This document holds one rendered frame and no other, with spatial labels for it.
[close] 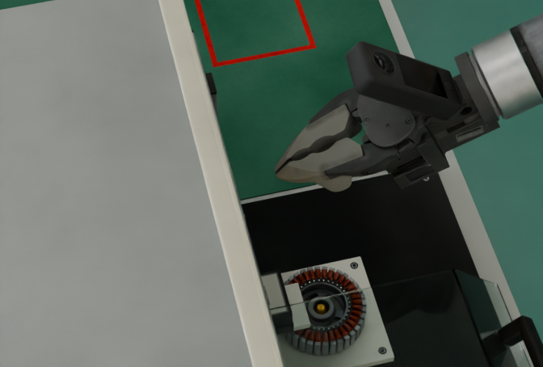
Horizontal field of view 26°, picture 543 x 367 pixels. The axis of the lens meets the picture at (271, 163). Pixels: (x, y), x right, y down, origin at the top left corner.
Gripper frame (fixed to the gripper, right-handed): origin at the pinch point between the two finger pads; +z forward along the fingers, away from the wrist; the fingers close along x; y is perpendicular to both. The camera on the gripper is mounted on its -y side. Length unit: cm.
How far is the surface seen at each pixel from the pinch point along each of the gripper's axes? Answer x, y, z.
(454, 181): 21, 53, -9
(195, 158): -6.3, -15.7, 3.0
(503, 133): 77, 138, -14
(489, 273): 6, 53, -9
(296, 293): 4.9, 33.6, 12.3
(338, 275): 6.9, 37.2, 7.4
